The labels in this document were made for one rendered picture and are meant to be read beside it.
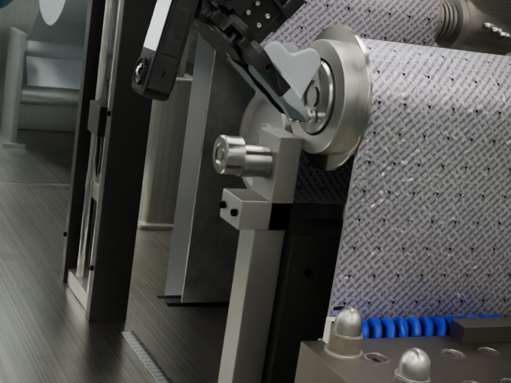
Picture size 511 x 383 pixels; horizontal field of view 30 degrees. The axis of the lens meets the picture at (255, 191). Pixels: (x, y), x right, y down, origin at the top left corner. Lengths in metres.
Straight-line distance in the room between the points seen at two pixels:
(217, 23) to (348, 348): 0.32
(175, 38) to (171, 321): 0.52
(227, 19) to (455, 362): 0.39
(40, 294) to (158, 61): 0.55
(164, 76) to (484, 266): 0.42
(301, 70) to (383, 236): 0.19
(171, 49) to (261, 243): 0.25
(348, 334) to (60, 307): 0.51
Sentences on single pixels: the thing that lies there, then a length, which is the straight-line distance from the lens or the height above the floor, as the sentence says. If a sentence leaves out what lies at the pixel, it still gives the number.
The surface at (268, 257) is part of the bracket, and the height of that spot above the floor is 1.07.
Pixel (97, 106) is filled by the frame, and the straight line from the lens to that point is 1.23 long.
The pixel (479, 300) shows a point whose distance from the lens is 1.06.
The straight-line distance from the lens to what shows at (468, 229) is 1.02.
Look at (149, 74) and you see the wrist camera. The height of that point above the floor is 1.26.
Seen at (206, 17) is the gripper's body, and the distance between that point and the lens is 0.86.
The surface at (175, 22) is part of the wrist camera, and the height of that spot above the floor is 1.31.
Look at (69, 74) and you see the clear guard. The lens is 1.87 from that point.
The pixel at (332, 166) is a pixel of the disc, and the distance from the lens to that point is 0.95.
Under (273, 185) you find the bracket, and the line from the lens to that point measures 0.97.
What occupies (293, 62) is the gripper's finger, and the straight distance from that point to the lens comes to 0.90.
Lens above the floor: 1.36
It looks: 13 degrees down
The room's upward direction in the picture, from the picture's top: 8 degrees clockwise
